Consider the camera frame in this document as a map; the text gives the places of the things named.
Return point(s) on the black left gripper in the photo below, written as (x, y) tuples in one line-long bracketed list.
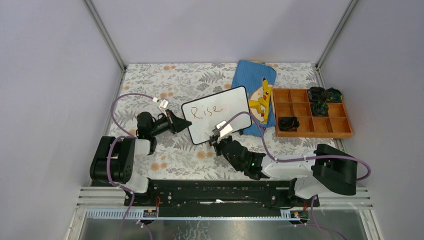
[(176, 124)]

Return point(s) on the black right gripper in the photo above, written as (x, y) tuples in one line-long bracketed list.
[(217, 143)]

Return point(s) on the white whiteboard black frame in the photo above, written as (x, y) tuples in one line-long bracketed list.
[(206, 112)]

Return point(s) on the black orange cloth roll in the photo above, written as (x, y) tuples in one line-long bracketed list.
[(288, 124)]

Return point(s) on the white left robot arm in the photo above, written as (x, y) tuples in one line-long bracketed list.
[(114, 158)]

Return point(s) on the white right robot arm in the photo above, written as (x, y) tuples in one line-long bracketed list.
[(324, 170)]

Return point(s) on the floral tablecloth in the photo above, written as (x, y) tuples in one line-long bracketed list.
[(175, 156)]

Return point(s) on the orange compartment tray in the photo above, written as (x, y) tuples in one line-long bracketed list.
[(294, 102)]

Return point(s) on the blue Pikachu cloth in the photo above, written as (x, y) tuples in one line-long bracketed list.
[(258, 79)]

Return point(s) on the dark patterned cloth roll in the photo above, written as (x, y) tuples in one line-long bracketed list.
[(334, 95), (317, 94), (319, 109)]

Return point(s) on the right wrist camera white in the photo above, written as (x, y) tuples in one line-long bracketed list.
[(222, 130)]

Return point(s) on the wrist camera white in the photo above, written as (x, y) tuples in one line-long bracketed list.
[(161, 104), (222, 130)]

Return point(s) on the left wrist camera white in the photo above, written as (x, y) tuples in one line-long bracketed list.
[(161, 104)]

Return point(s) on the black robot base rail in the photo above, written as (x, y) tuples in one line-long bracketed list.
[(213, 200)]

